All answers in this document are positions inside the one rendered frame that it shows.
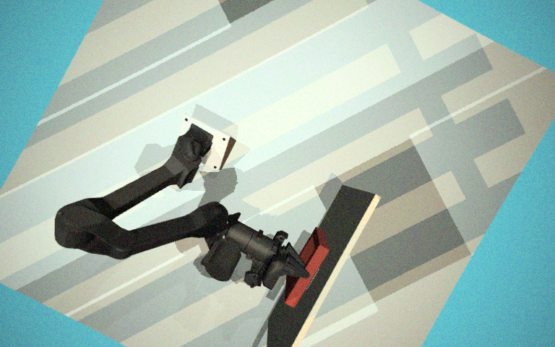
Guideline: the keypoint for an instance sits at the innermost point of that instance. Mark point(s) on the grey wall panel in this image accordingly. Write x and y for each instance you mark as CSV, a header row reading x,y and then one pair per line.
x,y
342,225

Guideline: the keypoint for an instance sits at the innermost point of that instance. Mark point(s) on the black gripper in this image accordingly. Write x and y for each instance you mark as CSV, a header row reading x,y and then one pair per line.
x,y
281,260

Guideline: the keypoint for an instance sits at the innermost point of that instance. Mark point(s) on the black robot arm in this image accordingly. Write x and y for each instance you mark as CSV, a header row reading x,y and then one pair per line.
x,y
87,224

